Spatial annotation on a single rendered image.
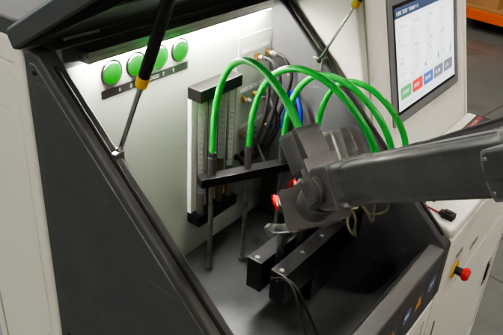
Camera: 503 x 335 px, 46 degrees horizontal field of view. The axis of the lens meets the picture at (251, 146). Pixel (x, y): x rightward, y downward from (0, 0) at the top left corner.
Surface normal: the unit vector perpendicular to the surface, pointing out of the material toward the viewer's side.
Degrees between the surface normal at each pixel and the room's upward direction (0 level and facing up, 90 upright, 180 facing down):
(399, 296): 0
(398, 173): 94
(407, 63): 76
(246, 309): 0
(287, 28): 90
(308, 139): 39
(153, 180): 90
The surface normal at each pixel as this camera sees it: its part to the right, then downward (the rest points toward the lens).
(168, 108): 0.79, 0.33
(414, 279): 0.05, -0.87
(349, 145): -0.54, -0.08
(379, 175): -0.93, 0.19
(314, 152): 0.22, -0.38
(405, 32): 0.78, 0.11
